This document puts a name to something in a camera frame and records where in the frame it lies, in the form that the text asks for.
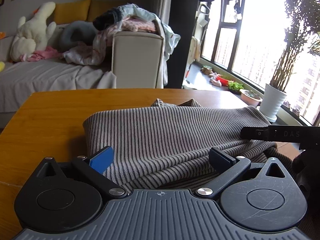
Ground beige sofa armrest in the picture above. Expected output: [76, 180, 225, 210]
[112, 31, 164, 88]

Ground white plush duck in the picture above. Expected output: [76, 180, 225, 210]
[10, 2, 56, 62]

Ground grey sheet covered sofa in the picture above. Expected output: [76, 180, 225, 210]
[0, 35, 118, 113]

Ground dark curtain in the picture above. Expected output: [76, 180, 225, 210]
[166, 0, 199, 88]

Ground yellow cushion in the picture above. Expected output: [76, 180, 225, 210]
[53, 0, 91, 25]

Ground pink cloth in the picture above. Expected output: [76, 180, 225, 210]
[20, 46, 61, 62]

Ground striped knit sweater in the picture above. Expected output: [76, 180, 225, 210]
[83, 99, 311, 191]

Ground green plant tray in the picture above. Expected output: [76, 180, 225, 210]
[228, 81, 244, 95]

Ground floral white blanket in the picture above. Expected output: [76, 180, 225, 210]
[62, 33, 111, 66]

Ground pile of clothes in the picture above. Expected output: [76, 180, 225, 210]
[93, 4, 181, 88]

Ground white potted plant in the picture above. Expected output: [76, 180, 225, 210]
[259, 0, 319, 122]

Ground grey neck pillow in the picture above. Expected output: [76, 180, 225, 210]
[59, 21, 98, 52]

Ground red bowl on sill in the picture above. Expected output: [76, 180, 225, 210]
[216, 75, 231, 87]

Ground pink ceramic bowl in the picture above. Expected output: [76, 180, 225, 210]
[240, 89, 263, 107]

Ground yellow green plush toy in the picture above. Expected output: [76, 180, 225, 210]
[0, 61, 5, 72]

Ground white vacuum cleaner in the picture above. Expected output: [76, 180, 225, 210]
[183, 3, 210, 82]

